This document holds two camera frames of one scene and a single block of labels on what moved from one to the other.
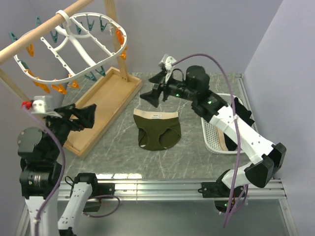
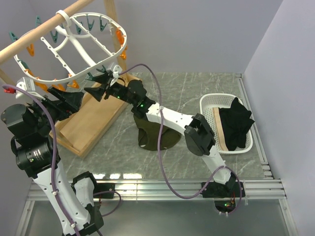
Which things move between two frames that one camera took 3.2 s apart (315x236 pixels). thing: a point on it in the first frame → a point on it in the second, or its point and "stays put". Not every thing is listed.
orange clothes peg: x=29 y=72 stays put
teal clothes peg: x=90 y=25 stays put
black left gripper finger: x=66 y=111 → x=59 y=94
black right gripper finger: x=152 y=97 → x=97 y=92
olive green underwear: x=157 y=130 stays put
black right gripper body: x=175 y=87 → x=118 y=92
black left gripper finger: x=85 y=115 → x=73 y=100
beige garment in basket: x=221 y=139 stays put
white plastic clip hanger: x=81 y=42 stays put
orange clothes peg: x=61 y=87 stays put
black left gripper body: x=61 y=127 → x=60 y=110
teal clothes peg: x=13 y=36 stays put
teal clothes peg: x=24 y=64 stays put
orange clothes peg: x=123 y=55 stays put
